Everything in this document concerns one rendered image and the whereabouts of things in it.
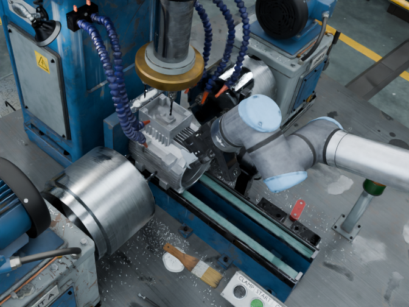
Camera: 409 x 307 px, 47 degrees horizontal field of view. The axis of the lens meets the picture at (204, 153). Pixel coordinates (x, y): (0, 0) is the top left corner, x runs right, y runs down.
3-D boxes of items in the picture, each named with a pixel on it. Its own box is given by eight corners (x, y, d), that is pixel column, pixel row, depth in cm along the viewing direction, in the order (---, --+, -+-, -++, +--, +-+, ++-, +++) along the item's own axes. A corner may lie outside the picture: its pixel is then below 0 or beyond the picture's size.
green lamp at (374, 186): (360, 187, 143) (365, 178, 140) (368, 176, 146) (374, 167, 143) (377, 198, 141) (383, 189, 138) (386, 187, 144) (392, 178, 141)
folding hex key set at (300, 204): (297, 200, 166) (298, 197, 164) (305, 204, 165) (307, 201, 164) (287, 218, 160) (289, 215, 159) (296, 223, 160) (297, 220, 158)
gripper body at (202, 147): (198, 128, 128) (221, 111, 118) (217, 153, 129) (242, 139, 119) (179, 143, 124) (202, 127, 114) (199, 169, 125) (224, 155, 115)
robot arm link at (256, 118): (265, 139, 100) (241, 98, 100) (232, 156, 110) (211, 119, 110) (292, 123, 105) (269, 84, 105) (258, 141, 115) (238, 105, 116)
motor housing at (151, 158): (127, 167, 151) (127, 125, 137) (167, 136, 162) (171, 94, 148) (174, 203, 144) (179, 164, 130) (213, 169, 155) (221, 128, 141)
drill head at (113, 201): (2, 255, 127) (-20, 201, 108) (103, 177, 148) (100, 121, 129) (65, 316, 119) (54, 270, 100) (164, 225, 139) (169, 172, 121)
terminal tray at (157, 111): (137, 127, 142) (137, 109, 136) (161, 109, 148) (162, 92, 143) (167, 148, 138) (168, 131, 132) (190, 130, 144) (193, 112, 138)
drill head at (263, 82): (167, 128, 165) (173, 72, 146) (236, 75, 188) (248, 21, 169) (224, 168, 156) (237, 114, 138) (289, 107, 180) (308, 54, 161)
